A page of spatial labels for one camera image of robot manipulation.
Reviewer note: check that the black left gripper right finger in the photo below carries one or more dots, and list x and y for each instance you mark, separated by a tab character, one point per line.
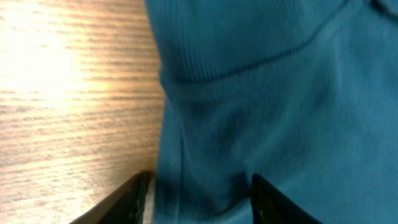
271	206

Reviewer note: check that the blue polo shirt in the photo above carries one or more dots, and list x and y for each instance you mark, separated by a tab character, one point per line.
301	92

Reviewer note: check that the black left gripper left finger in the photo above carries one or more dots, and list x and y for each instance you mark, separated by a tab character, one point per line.
126	205

